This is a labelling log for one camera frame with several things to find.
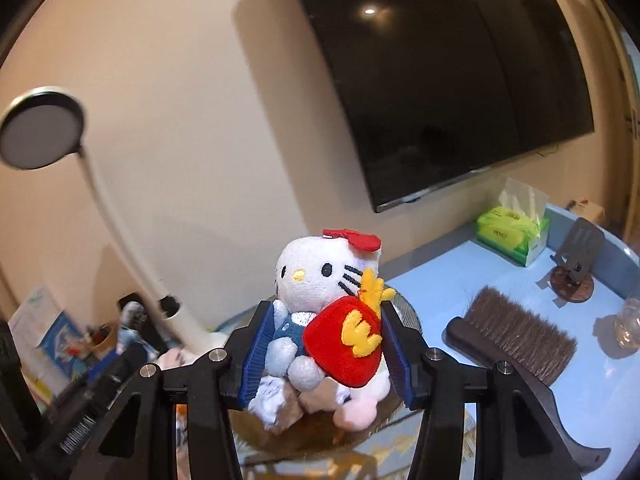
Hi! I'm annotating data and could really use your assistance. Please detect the Hello Kitty plush toy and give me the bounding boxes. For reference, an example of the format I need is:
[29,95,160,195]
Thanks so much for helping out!
[265,229,395,392]

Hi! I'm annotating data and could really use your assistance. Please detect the paper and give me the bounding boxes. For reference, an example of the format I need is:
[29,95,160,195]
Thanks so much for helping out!
[247,376,304,434]

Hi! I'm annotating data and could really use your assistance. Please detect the patterned blue table mat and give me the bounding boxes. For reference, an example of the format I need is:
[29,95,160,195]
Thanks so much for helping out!
[230,396,422,479]

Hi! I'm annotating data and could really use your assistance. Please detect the black phone stand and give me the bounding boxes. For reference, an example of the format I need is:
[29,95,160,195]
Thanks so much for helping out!
[550,217,605,304]

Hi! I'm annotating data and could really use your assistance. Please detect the black smartphone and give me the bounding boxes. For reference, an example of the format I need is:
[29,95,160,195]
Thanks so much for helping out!
[117,292,168,359]

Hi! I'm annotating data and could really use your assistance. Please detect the brown paper pen holder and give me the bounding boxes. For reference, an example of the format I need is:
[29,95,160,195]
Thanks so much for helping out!
[87,322,118,360]

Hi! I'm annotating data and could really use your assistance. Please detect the three-ball dango plush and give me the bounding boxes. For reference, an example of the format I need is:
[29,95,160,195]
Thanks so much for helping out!
[298,361,390,432]

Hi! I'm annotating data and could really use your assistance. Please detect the clear glass cup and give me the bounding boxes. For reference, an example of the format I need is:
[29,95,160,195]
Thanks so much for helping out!
[614,297,640,350]

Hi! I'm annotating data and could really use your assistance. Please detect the green tissue box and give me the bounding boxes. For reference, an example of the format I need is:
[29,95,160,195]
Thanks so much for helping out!
[475,178,550,266]

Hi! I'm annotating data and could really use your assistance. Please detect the black wall television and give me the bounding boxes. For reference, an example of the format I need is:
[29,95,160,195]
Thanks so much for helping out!
[300,0,593,211]

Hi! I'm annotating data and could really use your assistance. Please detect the upright blue white books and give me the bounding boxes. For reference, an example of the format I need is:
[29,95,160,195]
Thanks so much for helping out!
[9,286,88,400]

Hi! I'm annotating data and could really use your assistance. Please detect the amber ribbed glass bowl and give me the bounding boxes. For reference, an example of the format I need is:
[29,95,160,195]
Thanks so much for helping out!
[230,312,400,457]

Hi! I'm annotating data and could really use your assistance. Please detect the white desk lamp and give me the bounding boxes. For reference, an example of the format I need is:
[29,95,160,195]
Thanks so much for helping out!
[1,86,228,356]

